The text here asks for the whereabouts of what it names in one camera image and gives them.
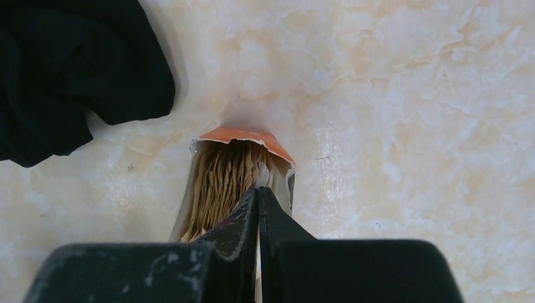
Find black cloth with flower print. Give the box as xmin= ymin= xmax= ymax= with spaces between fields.
xmin=1 ymin=1 xmax=175 ymax=167

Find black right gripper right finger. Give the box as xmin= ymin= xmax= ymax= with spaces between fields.
xmin=258 ymin=187 xmax=462 ymax=302

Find orange coffee filter box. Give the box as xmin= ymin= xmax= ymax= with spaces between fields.
xmin=169 ymin=126 xmax=297 ymax=244

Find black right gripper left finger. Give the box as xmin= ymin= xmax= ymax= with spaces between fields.
xmin=24 ymin=187 xmax=257 ymax=302

